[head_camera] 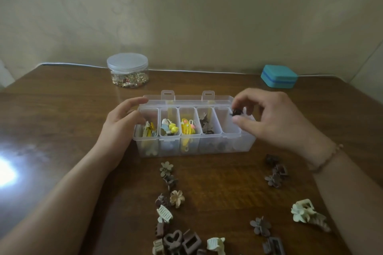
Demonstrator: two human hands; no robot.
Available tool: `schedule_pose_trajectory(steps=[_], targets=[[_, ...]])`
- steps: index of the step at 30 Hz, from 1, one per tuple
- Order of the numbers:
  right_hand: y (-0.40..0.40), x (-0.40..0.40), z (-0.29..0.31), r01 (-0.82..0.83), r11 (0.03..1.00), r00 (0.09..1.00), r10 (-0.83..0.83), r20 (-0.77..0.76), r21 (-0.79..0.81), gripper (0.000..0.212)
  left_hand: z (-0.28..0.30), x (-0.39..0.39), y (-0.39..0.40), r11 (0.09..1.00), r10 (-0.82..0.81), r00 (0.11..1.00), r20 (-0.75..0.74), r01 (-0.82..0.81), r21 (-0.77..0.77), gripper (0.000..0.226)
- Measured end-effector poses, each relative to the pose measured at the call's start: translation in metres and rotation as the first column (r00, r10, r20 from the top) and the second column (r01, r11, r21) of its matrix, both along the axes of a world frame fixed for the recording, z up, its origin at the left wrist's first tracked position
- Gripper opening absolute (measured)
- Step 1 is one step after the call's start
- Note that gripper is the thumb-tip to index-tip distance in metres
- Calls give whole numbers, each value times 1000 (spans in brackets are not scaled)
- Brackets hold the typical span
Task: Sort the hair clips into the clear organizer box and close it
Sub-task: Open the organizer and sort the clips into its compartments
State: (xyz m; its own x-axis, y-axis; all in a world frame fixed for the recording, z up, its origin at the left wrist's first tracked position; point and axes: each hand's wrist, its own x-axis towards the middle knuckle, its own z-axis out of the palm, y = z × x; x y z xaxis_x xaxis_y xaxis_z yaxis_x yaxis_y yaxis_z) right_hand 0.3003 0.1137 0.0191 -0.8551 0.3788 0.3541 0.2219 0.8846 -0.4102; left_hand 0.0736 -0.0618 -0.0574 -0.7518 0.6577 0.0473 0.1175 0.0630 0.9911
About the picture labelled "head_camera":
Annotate clear plastic organizer box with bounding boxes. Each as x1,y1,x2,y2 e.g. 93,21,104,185
132,90,257,157

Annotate person's right forearm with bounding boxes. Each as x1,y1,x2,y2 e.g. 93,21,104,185
310,144,383,255

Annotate teal square case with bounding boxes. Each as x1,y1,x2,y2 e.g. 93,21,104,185
261,64,299,89

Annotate brown flower hair clips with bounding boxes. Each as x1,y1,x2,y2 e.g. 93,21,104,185
199,113,215,135

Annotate person's left forearm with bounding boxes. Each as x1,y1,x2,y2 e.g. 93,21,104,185
0,144,120,255

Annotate pale green flower clip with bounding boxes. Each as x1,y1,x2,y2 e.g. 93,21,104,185
291,204,316,223

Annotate gold mixed beads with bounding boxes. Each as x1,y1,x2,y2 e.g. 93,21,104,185
111,72,149,88

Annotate brown rectangular hair clip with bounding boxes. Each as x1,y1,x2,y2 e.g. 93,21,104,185
182,229,202,255

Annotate clear round plastic jar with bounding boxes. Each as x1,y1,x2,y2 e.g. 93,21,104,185
107,52,149,88

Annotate person's left hand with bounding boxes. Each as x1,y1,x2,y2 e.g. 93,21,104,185
95,97,149,172

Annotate cream square claw clip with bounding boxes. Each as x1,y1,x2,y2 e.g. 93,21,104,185
152,239,165,255

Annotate pale green claw clip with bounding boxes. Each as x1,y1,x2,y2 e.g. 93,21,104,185
207,237,226,255

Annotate cream and yellow hair clips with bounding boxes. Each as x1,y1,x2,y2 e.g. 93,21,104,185
142,121,158,138

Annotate grey brown flower clip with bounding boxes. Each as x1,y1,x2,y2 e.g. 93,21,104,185
250,217,272,237

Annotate brown heart hair clip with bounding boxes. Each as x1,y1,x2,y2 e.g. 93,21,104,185
163,230,184,251

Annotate person's right hand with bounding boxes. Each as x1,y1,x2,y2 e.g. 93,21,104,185
232,88,337,166

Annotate grey rectangular hair clip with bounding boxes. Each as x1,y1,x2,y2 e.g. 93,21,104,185
262,236,286,255

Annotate cream shell hair clip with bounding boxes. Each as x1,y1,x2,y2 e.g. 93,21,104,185
310,213,332,232

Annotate translucent round jar lid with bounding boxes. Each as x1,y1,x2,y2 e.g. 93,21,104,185
107,52,149,74

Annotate cream rectangular hair clip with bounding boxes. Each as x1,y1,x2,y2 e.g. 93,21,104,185
295,199,315,210

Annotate blue and yellow hair clips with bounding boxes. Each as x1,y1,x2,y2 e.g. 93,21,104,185
161,118,179,136

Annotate cream flower hair clip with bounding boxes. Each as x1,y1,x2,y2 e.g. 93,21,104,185
170,190,185,209

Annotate olive flower hair clip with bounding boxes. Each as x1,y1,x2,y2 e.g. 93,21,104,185
159,161,174,178

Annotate dark brown claw clip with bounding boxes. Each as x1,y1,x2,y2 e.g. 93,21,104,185
163,175,178,191

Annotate white cable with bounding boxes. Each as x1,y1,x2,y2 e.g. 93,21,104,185
40,62,339,78

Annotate dark purple flower clip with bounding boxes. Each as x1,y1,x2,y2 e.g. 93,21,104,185
155,194,171,209

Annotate beaded bracelet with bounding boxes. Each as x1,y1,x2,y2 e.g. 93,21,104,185
308,144,344,174

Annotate yellow and pink snap clips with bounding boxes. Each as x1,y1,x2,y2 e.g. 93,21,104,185
180,118,196,136

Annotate pale green shell clip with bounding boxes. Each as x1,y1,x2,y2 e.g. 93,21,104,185
156,205,174,224

